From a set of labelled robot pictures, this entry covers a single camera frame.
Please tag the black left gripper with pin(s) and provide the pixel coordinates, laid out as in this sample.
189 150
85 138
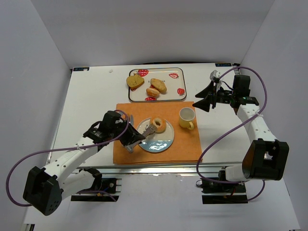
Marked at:
130 135

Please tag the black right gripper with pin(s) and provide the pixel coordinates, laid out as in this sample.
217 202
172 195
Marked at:
214 97

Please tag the bagel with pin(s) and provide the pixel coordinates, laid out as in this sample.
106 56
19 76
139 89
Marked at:
159 123

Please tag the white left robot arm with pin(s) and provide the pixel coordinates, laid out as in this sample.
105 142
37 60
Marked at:
46 187

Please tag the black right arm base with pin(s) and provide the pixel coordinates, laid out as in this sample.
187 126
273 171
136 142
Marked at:
219 194

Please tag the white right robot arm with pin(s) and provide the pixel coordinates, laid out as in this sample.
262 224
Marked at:
266 157

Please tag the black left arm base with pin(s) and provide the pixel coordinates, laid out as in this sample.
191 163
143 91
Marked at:
106 190

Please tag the oval bread roll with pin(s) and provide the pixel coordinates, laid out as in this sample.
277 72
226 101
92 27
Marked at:
159 85

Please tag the brown bread slice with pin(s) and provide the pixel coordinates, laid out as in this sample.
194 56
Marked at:
134 81

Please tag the silver table knife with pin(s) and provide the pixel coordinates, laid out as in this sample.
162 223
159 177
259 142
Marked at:
131 119

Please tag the white blue ceramic plate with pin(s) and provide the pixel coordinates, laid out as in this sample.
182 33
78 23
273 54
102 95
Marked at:
157 142

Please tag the yellow mug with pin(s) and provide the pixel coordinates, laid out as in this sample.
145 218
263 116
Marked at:
186 118

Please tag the strawberry pattern serving tray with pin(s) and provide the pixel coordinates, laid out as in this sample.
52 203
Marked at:
172 77

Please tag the small round bun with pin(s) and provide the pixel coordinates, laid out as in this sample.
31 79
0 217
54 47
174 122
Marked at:
152 92

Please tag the orange cloth placemat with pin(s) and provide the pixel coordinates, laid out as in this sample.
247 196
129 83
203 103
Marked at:
186 146

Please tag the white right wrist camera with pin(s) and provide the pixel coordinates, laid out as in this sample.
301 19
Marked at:
215 78

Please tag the aluminium table frame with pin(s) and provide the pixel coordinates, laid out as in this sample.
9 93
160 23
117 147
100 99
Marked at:
167 168

